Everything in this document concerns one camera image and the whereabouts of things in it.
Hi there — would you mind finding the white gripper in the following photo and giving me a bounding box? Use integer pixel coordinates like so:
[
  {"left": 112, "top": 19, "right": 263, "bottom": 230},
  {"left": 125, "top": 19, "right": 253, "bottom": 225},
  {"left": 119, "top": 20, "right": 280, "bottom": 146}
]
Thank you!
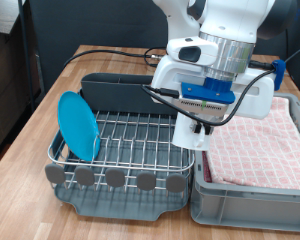
[{"left": 150, "top": 54, "right": 276, "bottom": 136}]

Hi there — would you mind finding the blue plate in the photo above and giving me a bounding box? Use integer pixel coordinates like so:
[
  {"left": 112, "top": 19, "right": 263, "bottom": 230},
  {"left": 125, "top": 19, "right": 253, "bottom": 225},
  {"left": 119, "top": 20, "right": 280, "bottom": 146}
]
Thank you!
[{"left": 57, "top": 90, "right": 101, "bottom": 163}]

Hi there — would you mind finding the pink checked cloth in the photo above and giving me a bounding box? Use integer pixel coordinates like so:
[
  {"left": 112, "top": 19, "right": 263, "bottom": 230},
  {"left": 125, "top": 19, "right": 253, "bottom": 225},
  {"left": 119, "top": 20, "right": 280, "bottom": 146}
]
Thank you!
[{"left": 205, "top": 96, "right": 300, "bottom": 191}]

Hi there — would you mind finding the grey plastic crate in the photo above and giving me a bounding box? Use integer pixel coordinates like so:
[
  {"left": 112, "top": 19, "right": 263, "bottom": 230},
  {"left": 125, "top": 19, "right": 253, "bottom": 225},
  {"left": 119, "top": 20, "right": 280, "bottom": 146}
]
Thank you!
[{"left": 189, "top": 92, "right": 300, "bottom": 233}]

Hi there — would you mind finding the dark grey cutlery holder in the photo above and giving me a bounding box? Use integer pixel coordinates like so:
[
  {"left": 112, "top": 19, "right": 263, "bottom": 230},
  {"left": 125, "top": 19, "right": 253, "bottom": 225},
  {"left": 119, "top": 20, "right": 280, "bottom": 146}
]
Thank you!
[{"left": 80, "top": 72, "right": 178, "bottom": 116}]

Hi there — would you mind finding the grey drain tray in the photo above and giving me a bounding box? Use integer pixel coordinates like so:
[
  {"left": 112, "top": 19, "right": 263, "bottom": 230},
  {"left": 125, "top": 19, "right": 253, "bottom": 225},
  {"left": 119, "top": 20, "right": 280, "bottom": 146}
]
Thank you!
[{"left": 53, "top": 89, "right": 191, "bottom": 222}]

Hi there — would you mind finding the black metal pole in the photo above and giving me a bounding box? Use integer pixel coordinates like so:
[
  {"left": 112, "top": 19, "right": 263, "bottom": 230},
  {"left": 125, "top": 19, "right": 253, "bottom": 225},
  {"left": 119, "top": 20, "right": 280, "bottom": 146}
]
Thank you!
[{"left": 17, "top": 0, "right": 36, "bottom": 113}]

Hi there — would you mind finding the dark side cabinet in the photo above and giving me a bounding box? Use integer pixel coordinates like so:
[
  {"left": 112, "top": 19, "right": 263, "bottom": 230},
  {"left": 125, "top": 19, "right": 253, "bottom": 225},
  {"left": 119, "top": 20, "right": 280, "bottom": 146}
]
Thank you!
[{"left": 0, "top": 0, "right": 43, "bottom": 168}]

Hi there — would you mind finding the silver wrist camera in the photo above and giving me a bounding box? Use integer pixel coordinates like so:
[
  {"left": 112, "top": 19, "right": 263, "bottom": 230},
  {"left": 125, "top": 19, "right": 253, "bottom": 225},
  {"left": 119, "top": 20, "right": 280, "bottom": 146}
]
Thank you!
[{"left": 175, "top": 97, "right": 230, "bottom": 118}]

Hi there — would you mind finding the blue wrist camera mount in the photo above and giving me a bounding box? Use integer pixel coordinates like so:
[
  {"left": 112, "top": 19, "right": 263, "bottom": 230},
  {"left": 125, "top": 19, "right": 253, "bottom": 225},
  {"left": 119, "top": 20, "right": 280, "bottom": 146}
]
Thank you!
[{"left": 181, "top": 77, "right": 237, "bottom": 105}]

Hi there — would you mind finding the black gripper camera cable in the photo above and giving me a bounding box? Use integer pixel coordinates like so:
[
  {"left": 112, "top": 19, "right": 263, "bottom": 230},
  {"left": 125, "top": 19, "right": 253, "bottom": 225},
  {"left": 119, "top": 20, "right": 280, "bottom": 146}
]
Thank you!
[{"left": 141, "top": 41, "right": 300, "bottom": 128}]

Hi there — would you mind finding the metal wire dish rack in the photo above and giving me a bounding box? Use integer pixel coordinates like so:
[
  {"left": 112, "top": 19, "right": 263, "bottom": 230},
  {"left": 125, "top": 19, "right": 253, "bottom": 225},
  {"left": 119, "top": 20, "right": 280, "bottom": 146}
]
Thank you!
[{"left": 47, "top": 89, "right": 196, "bottom": 194}]

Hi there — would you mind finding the blue cable clip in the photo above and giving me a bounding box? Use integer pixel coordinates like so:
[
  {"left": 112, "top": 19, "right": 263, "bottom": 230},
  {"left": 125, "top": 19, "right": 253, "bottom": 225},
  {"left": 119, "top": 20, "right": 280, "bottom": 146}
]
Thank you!
[{"left": 271, "top": 59, "right": 287, "bottom": 92}]

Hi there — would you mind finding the black cable on table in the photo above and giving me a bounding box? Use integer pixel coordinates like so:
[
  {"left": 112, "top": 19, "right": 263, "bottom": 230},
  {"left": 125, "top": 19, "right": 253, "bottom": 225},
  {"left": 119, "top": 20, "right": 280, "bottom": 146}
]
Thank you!
[{"left": 62, "top": 46, "right": 168, "bottom": 69}]

